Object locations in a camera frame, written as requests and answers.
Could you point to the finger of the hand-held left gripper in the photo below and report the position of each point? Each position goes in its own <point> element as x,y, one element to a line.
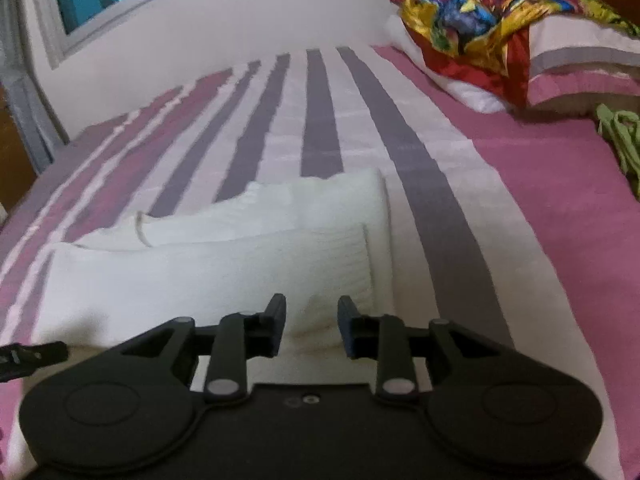
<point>35,355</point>

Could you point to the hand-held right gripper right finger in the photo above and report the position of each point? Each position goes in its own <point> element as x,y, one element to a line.
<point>347,329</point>

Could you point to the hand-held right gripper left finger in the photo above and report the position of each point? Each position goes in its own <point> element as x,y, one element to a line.
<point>276,327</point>

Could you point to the white knit sweater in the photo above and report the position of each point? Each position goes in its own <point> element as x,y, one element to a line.
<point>200,270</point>

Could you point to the striped pink purple bed sheet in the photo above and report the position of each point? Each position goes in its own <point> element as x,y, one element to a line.
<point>525,220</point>

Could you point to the grey curtain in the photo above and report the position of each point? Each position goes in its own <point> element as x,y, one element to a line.
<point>25,85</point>

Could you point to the green cloth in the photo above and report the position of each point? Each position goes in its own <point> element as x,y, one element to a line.
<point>622,135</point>

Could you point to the colourful printed satin cloth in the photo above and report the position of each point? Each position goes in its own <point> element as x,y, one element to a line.
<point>480,5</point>

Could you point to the striped pink white pillow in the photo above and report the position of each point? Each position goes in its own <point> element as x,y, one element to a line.
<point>585,65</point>

